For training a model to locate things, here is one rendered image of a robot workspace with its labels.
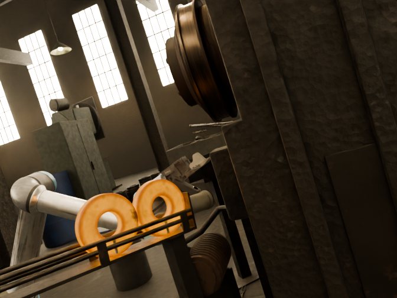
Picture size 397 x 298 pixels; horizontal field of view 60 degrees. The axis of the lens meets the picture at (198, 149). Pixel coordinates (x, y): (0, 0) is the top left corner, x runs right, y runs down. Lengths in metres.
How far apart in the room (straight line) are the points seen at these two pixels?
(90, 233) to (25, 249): 0.87
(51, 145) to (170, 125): 7.50
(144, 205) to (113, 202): 0.09
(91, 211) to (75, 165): 3.92
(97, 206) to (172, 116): 11.12
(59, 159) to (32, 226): 3.25
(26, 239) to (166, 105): 10.56
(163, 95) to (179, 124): 1.12
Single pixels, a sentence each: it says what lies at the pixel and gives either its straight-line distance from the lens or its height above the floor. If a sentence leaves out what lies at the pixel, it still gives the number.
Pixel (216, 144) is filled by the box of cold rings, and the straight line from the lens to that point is 3.79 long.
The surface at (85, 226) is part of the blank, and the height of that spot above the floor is 0.74.
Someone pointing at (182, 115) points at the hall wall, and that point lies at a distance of 11.84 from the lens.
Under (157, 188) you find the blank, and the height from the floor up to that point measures 0.76.
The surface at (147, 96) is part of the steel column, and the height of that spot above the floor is 1.94.
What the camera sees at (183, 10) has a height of 1.29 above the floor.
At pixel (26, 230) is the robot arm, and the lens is 1.69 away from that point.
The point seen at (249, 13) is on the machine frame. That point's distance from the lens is 0.87.
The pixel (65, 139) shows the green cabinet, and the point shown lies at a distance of 4.79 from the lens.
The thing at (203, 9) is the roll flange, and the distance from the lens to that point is 1.29.
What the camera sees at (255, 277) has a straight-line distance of 2.05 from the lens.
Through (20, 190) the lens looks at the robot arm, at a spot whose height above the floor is 0.86.
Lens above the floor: 0.89
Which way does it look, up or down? 3 degrees down
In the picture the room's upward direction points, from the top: 18 degrees counter-clockwise
